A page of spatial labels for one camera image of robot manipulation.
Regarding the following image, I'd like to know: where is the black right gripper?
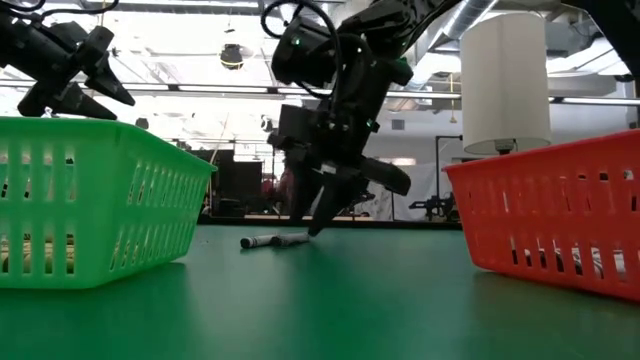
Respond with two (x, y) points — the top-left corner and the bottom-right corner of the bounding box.
(269, 104), (412, 237)

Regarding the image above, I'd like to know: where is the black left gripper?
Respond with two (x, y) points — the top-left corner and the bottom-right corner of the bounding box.
(0, 22), (136, 121)

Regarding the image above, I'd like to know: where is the white hanging sheet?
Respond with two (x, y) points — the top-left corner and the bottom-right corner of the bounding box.
(367, 159), (454, 222)

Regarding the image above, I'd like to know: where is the wooden background table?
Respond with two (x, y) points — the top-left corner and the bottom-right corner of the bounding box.
(243, 213), (375, 223)

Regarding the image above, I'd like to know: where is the green plastic basket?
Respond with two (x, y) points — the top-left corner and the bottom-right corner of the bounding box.
(0, 116), (218, 291)

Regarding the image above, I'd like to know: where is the green table mat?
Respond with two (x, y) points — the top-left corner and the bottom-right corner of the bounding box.
(0, 224), (640, 360)

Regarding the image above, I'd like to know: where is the black cabinet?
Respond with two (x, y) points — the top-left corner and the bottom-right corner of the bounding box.
(197, 148), (265, 217)

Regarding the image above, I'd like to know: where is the long ceiling light bar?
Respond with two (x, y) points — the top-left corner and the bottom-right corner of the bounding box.
(0, 78), (640, 106)

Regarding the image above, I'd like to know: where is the tan leaning pole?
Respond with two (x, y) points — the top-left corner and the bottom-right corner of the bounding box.
(207, 113), (231, 211)

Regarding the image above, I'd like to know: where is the white cylindrical lamp shade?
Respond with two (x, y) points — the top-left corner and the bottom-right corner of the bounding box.
(459, 12), (553, 157)

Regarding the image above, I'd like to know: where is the red plastic basket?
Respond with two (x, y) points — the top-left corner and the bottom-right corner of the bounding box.
(442, 128), (640, 304)

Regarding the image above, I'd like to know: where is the black metal frame stand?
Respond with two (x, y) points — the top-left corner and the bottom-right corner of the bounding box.
(433, 133), (464, 221)

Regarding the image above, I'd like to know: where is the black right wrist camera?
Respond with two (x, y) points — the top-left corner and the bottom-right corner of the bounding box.
(271, 16), (346, 89)

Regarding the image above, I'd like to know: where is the black dome ceiling camera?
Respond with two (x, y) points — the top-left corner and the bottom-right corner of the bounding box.
(219, 43), (245, 71)

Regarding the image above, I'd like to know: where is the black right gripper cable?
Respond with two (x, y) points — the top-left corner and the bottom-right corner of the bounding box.
(259, 0), (346, 101)

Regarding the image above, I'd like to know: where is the silver ceiling air duct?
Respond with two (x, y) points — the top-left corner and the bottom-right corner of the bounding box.
(399, 0), (501, 94)

